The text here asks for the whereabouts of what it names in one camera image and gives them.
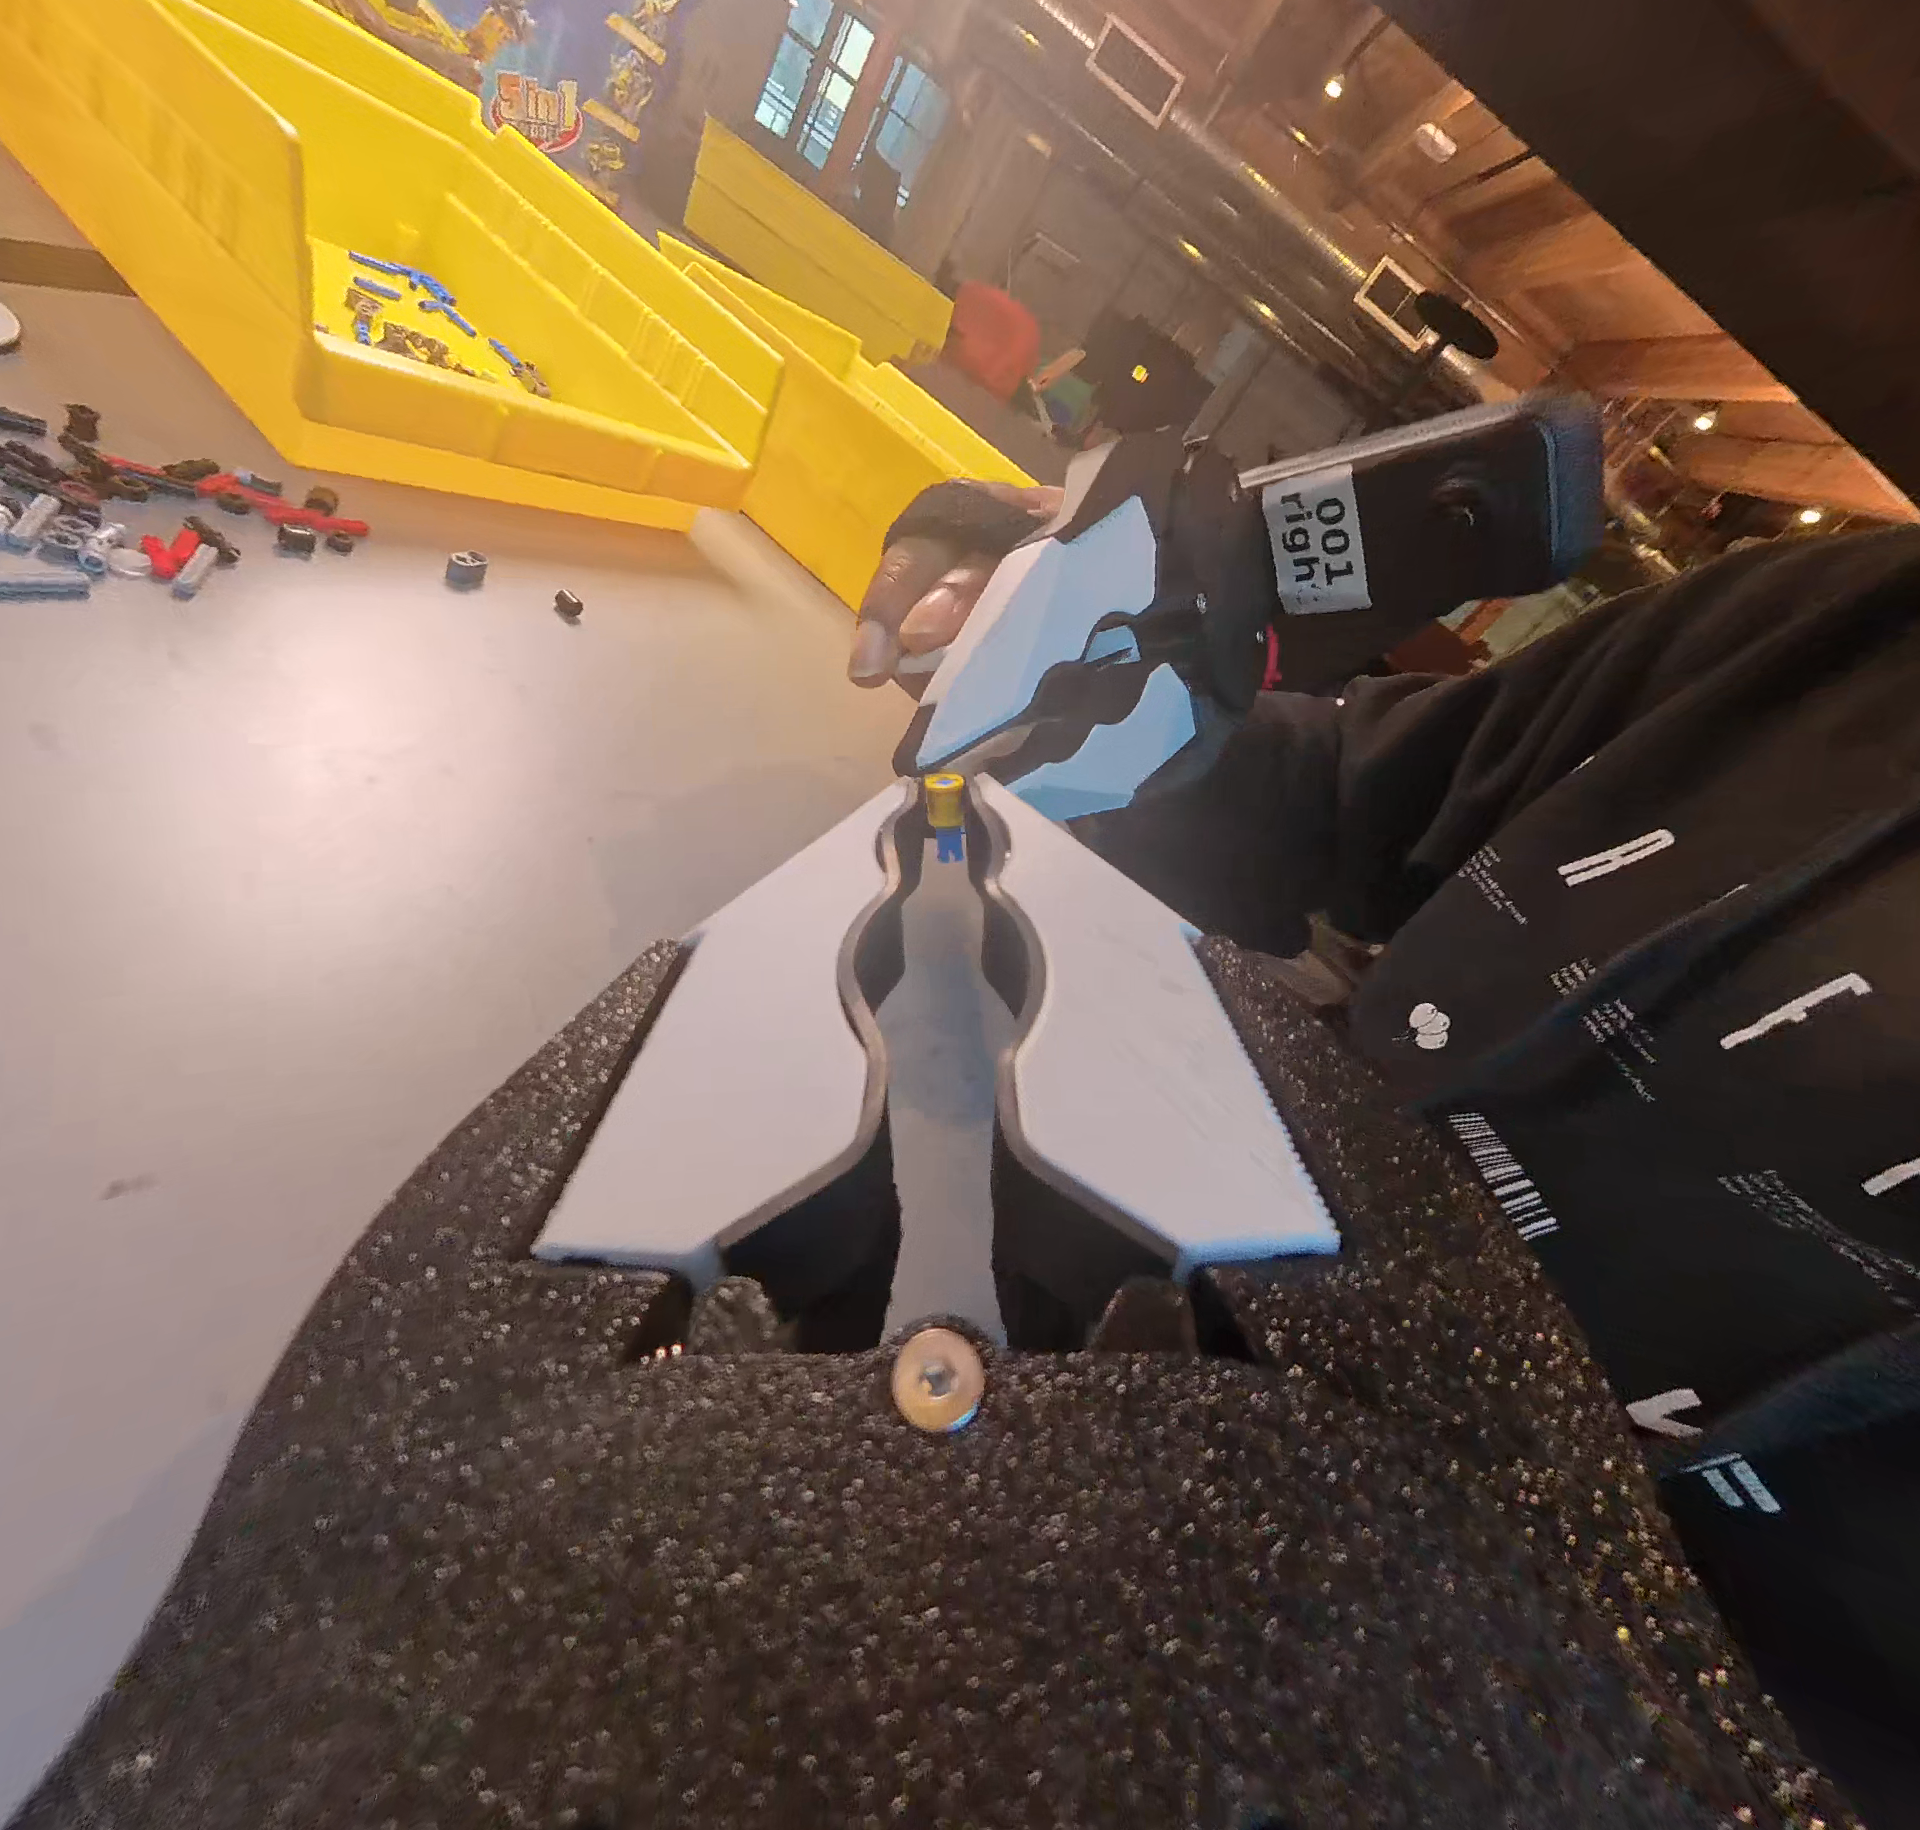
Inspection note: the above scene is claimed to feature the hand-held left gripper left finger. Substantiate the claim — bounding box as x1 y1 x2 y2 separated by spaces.
533 781 918 1285

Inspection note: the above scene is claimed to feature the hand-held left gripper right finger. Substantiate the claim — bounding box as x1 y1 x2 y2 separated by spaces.
964 773 1340 1277

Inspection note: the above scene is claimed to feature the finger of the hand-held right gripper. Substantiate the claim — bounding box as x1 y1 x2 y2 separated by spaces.
999 656 1205 830
897 491 1161 782

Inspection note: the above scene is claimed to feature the yellow bin with small pieces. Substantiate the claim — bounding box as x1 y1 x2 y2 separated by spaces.
0 0 792 535

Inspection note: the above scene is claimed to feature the grey desk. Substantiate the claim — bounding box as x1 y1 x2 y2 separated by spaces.
0 153 1357 1772

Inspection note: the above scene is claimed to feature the person's right hand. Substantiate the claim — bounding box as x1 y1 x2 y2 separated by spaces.
842 485 1069 695

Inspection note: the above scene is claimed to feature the empty yellow plastic bin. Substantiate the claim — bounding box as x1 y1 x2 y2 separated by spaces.
660 230 1038 617
682 114 958 363

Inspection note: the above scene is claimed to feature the red rounded object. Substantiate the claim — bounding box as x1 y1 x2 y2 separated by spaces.
950 282 1042 401

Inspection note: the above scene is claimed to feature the paned window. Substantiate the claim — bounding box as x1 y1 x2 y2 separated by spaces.
750 0 950 196

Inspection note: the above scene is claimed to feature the group of blue black pieces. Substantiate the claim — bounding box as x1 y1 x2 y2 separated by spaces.
334 249 550 401

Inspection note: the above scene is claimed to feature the pile of loose building pieces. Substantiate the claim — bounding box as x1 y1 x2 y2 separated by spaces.
0 401 371 611

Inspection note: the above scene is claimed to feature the robot kit cardboard box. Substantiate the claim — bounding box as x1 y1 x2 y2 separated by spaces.
156 0 702 206

